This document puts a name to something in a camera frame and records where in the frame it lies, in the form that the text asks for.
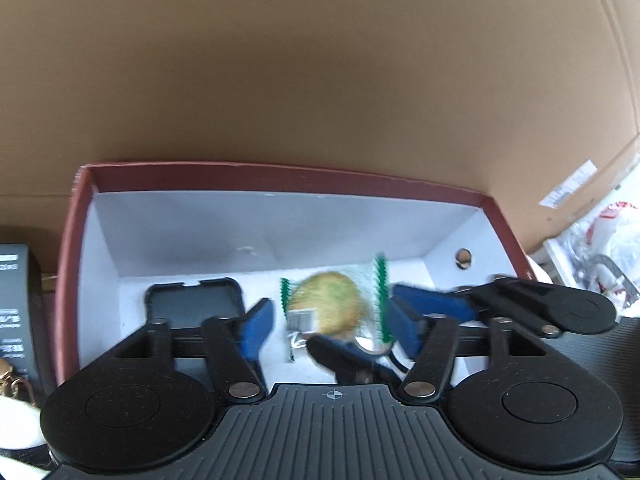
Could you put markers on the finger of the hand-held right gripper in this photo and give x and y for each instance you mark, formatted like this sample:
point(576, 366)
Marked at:
point(345, 357)
point(430, 300)

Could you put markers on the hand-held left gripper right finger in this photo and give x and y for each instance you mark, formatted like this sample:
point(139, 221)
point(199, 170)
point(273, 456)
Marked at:
point(406, 330)

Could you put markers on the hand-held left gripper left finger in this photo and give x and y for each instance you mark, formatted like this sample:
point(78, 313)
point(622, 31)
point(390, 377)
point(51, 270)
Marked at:
point(257, 330)

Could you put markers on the round cookie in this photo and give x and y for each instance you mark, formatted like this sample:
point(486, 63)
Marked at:
point(327, 307)

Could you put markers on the blue and black phone case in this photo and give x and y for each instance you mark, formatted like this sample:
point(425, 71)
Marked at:
point(192, 302)

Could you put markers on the maroon cardboard box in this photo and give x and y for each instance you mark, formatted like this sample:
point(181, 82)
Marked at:
point(270, 240)

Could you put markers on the clear plastic bag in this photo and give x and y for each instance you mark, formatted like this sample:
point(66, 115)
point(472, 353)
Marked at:
point(605, 245)

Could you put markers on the white label sticker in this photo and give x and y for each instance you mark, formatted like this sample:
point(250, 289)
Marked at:
point(570, 185)

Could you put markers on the black printed box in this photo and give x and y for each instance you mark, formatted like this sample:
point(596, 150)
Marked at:
point(20, 310)

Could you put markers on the cardboard backdrop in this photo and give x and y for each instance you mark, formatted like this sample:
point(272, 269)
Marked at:
point(310, 60)

